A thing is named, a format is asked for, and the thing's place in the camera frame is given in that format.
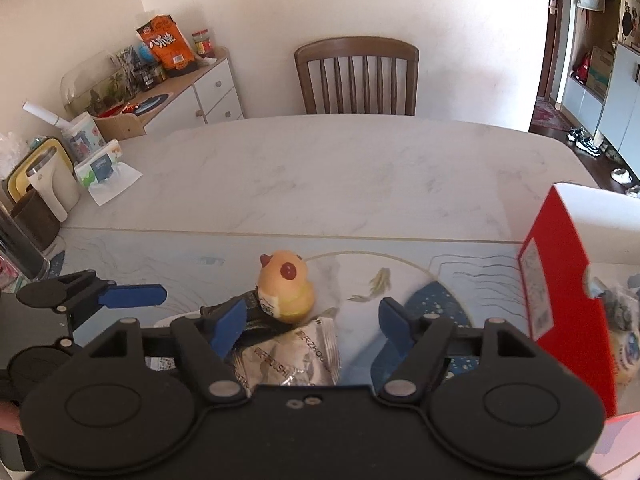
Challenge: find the clear plastic bag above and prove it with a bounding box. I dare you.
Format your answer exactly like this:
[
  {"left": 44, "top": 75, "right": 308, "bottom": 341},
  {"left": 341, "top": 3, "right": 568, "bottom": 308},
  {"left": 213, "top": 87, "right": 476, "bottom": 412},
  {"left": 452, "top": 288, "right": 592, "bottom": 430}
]
[{"left": 0, "top": 132, "right": 32, "bottom": 177}]

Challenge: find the red cardboard box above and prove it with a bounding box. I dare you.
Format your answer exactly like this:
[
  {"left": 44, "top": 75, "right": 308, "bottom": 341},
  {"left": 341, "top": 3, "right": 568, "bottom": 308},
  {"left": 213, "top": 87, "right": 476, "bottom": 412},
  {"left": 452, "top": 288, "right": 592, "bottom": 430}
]
[{"left": 516, "top": 182, "right": 640, "bottom": 419}]

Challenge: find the black packet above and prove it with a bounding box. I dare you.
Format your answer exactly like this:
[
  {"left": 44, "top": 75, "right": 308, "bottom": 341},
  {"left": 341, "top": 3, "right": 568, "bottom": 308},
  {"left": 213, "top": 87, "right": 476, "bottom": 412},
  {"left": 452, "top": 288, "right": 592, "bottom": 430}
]
[{"left": 200, "top": 287, "right": 289, "bottom": 336}]

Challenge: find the yellow duck toy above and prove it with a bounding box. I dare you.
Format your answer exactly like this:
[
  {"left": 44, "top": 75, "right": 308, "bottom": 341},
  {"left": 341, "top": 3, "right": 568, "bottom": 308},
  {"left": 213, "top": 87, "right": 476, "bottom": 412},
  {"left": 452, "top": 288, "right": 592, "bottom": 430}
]
[{"left": 256, "top": 250, "right": 317, "bottom": 325}]

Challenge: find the orange snack bag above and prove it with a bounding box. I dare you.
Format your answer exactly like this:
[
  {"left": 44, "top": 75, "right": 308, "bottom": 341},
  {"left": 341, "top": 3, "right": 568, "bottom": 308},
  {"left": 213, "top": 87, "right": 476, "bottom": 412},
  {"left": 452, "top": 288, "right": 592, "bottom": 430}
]
[{"left": 136, "top": 14, "right": 199, "bottom": 79}]

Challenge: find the glass fish tank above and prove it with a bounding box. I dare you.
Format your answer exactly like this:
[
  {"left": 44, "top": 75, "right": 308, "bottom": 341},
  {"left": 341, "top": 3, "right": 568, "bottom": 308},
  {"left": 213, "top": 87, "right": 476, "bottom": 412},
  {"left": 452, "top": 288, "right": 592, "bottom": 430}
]
[{"left": 61, "top": 52, "right": 139, "bottom": 117}]

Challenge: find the crinkled white plastic bag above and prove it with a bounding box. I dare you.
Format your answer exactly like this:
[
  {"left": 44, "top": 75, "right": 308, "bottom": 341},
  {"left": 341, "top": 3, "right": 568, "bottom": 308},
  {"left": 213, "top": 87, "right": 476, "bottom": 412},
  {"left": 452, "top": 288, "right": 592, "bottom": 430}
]
[{"left": 590, "top": 272, "right": 640, "bottom": 331}]

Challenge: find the dark brown door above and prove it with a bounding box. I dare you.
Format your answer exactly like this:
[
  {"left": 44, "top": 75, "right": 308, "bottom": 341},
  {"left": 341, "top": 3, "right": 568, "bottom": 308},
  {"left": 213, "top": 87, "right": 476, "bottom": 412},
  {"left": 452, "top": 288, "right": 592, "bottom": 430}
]
[{"left": 546, "top": 0, "right": 577, "bottom": 99}]

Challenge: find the red-lid jar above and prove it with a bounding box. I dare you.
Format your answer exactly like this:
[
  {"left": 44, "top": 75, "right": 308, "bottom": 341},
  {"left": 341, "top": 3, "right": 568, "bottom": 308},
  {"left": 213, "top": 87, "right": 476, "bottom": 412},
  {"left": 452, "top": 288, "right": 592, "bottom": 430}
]
[{"left": 191, "top": 29, "right": 216, "bottom": 59}]

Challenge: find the patterned red rug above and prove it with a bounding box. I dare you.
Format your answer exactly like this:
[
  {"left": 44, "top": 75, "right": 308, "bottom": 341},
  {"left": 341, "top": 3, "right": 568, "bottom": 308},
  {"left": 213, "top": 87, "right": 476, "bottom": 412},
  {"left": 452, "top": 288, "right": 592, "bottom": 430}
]
[{"left": 530, "top": 99, "right": 574, "bottom": 131}]

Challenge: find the light wooden tray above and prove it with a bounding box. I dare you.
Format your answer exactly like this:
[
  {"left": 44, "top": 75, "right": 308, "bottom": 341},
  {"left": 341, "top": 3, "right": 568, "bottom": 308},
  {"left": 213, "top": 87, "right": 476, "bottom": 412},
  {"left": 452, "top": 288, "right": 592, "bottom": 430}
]
[{"left": 92, "top": 104, "right": 149, "bottom": 140}]

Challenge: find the white kettle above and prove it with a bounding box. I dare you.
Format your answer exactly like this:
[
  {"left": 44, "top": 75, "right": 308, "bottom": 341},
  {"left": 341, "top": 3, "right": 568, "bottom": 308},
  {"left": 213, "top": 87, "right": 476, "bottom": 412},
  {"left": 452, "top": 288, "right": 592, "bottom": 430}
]
[{"left": 26, "top": 152, "right": 81, "bottom": 223}]

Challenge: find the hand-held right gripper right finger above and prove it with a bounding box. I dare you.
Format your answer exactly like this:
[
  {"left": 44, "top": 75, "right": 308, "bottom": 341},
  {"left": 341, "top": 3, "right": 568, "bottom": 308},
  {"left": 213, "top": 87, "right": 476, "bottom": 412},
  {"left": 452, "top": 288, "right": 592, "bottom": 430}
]
[{"left": 377, "top": 297, "right": 555, "bottom": 402}]

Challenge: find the red bag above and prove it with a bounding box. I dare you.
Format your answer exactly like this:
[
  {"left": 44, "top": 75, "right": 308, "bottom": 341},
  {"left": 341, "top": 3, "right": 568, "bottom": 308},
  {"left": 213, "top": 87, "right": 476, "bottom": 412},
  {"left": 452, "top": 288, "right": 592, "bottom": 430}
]
[{"left": 571, "top": 52, "right": 591, "bottom": 84}]

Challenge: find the patterned white cup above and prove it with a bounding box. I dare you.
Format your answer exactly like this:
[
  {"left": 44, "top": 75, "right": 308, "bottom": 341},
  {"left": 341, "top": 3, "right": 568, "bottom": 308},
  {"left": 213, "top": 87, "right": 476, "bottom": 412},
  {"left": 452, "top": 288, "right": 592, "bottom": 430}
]
[{"left": 62, "top": 112, "right": 107, "bottom": 162}]

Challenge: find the white floor cabinet row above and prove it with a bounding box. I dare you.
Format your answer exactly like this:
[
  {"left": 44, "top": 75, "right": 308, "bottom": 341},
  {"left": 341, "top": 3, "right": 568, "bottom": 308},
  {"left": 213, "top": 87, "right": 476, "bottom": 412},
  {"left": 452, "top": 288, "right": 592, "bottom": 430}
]
[{"left": 560, "top": 42, "right": 640, "bottom": 162}]

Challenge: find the person's left hand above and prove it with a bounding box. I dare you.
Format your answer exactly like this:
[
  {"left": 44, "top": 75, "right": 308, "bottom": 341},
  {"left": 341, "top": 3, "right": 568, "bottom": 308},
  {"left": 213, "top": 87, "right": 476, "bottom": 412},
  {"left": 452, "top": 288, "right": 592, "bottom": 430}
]
[{"left": 0, "top": 400, "right": 24, "bottom": 436}]

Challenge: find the white marble desktop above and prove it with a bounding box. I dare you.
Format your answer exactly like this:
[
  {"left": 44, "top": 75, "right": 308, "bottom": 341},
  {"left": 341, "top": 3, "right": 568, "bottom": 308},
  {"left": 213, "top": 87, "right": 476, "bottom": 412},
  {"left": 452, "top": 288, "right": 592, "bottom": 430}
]
[{"left": 47, "top": 112, "right": 640, "bottom": 480}]

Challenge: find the yellow tray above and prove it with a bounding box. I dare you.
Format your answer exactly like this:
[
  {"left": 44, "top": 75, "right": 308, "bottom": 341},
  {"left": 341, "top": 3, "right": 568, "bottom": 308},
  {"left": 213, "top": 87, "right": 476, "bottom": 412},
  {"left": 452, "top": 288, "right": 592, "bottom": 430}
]
[{"left": 2, "top": 137, "right": 69, "bottom": 197}]

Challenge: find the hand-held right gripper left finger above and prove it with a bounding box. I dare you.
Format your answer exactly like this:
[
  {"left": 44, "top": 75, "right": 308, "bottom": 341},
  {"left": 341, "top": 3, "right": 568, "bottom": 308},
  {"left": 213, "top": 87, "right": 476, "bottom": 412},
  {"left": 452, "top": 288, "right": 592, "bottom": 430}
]
[{"left": 87, "top": 300, "right": 251, "bottom": 402}]

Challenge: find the white paper roll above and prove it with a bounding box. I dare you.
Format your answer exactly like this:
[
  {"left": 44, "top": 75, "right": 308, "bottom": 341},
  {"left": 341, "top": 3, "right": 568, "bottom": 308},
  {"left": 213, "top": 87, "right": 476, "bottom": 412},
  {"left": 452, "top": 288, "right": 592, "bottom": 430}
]
[{"left": 22, "top": 101, "right": 69, "bottom": 129}]

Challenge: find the wooden slat-back chair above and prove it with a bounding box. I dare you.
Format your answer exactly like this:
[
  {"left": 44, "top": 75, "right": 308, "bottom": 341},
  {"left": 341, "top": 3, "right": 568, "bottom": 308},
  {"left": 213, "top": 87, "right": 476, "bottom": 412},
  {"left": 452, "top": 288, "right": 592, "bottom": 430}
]
[{"left": 294, "top": 36, "right": 420, "bottom": 117}]

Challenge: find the dark jar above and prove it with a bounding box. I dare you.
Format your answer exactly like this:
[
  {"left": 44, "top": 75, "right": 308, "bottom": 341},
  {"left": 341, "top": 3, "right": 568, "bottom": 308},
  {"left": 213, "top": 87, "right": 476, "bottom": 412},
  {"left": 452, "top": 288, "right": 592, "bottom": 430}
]
[{"left": 135, "top": 62, "right": 156, "bottom": 92}]

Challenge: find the cardboard carton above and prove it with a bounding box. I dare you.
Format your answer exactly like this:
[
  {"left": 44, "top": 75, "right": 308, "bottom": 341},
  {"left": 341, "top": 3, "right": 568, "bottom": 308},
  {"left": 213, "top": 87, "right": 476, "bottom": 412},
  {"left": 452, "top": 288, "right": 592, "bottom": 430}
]
[{"left": 586, "top": 46, "right": 616, "bottom": 94}]

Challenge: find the white drawer side cabinet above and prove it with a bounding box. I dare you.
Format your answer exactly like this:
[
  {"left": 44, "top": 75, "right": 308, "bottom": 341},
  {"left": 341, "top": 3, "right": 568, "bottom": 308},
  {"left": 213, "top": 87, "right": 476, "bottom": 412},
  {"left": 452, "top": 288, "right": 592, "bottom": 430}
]
[{"left": 107, "top": 47, "right": 246, "bottom": 137}]

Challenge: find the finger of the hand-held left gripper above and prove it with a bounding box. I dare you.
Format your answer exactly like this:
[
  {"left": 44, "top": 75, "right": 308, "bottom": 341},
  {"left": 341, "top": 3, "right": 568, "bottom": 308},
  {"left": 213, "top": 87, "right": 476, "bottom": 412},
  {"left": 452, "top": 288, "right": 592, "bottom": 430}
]
[
  {"left": 15, "top": 269, "right": 168, "bottom": 313},
  {"left": 50, "top": 335, "right": 95, "bottom": 359}
]

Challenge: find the silver snack packet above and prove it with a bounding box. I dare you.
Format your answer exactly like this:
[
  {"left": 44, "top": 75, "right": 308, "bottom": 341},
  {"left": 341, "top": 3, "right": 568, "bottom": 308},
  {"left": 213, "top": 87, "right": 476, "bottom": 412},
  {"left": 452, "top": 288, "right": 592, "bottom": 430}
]
[{"left": 227, "top": 316, "right": 342, "bottom": 387}]

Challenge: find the blue round pad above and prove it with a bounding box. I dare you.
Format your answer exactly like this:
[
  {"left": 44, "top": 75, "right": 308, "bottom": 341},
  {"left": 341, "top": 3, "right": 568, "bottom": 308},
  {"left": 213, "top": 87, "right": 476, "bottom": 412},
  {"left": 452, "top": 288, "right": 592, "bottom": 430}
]
[{"left": 134, "top": 92, "right": 172, "bottom": 112}]

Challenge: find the brown round container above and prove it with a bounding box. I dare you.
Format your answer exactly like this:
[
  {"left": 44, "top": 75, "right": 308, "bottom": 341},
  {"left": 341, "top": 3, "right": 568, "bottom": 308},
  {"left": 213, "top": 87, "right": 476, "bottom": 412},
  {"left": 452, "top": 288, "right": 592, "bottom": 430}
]
[{"left": 10, "top": 187, "right": 62, "bottom": 251}]

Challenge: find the blue printed table mat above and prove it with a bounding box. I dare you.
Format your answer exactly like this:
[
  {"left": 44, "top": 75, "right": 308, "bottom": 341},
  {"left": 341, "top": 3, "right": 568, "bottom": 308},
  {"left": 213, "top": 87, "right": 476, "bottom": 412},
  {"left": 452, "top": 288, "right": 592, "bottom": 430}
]
[{"left": 47, "top": 227, "right": 640, "bottom": 480}]

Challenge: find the soft tissue pack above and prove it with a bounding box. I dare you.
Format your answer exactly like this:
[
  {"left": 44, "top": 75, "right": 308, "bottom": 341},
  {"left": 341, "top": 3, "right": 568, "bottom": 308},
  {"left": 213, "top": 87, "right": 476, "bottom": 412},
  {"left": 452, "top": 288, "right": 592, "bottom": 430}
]
[{"left": 74, "top": 139, "right": 144, "bottom": 206}]

